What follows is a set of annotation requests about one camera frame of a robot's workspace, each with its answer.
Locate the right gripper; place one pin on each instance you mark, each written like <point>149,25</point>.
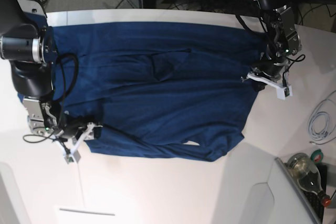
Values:
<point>70,127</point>

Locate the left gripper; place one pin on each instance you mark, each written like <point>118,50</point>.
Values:
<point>269,69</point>

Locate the dark blue t-shirt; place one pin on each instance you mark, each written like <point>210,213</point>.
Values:
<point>162,90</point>

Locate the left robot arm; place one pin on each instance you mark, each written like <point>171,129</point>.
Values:
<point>277,20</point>

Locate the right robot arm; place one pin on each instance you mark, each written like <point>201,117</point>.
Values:
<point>27,42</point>

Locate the green tape roll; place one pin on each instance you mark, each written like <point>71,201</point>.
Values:
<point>317,156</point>

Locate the clear glass bottle red cap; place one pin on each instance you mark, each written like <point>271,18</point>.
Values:
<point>306,174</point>

